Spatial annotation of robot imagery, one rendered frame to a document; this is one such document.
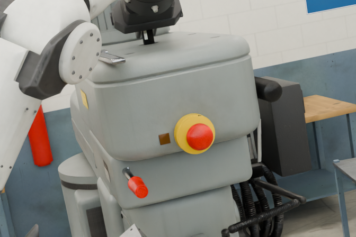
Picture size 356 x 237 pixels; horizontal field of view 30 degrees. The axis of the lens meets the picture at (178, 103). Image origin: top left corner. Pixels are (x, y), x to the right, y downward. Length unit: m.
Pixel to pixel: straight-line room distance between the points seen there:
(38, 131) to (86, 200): 3.70
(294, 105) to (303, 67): 4.41
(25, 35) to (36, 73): 0.06
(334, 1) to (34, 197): 3.06
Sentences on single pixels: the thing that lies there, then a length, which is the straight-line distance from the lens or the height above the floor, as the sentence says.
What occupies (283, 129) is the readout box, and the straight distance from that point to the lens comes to 1.53.
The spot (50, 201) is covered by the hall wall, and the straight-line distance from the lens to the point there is 5.58.
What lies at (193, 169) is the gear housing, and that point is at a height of 1.68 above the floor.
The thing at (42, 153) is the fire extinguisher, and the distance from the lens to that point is 5.34.
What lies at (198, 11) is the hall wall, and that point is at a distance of 5.60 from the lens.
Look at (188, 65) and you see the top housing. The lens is 1.00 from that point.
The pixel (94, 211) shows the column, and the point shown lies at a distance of 1.63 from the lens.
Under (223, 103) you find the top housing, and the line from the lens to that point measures 1.02.
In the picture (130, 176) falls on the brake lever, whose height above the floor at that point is 1.71.
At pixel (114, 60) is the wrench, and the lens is 0.92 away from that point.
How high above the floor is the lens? 1.98
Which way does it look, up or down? 10 degrees down
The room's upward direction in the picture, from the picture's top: 10 degrees counter-clockwise
